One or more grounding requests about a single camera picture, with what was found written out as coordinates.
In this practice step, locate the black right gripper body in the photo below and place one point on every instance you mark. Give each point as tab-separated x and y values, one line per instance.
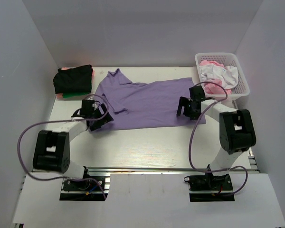
188	110

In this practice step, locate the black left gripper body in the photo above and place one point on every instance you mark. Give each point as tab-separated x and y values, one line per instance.
100	122

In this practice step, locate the purple t-shirt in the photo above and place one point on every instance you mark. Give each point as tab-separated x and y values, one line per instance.
143	105

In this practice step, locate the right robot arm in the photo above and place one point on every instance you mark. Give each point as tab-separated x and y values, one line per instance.
236	130

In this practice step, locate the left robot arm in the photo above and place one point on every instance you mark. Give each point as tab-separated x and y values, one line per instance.
52	151

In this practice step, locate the pink garment in basket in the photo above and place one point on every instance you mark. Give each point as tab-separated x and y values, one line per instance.
214	88

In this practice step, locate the green folded t-shirt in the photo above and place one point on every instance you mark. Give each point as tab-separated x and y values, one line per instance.
69	95

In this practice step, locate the black folded t-shirt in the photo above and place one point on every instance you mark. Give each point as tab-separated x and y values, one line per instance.
73	80

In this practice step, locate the white garment in basket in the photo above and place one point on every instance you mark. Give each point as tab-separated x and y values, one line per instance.
227	75

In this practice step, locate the pink plastic laundry basket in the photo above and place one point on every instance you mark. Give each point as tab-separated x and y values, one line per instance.
227	59

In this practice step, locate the aluminium table edge rail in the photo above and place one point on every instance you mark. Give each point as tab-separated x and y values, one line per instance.
149	169

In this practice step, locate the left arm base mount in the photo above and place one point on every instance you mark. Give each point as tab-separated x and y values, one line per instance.
86	190

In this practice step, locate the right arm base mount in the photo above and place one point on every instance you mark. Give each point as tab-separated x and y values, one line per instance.
210	188

